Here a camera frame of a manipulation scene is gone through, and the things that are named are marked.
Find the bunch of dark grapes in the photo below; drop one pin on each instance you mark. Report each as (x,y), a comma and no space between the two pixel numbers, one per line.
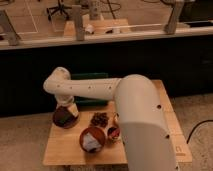
(100,119)

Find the white cloth in bowl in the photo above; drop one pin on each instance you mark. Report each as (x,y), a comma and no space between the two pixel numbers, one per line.
(89,142)

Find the brown bowl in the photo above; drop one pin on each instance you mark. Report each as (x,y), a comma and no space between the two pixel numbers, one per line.
(96,133)

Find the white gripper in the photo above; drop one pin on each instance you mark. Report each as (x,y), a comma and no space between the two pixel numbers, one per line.
(73,110)

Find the purple bowl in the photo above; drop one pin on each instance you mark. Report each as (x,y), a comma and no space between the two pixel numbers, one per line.
(67,125)

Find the small dark cup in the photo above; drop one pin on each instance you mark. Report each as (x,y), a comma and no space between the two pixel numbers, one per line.
(113,134)

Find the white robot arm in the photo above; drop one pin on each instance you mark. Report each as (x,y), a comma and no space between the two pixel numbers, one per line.
(147,139)

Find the office chair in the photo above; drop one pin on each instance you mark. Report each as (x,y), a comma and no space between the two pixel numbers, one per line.
(60,7)

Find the orange round fruit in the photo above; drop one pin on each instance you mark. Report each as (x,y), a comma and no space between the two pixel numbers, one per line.
(116,120)

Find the green plastic bin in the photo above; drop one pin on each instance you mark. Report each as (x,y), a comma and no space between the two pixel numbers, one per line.
(81,101)

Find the dark eraser block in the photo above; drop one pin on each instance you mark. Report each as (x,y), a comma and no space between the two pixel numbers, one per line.
(63,117)

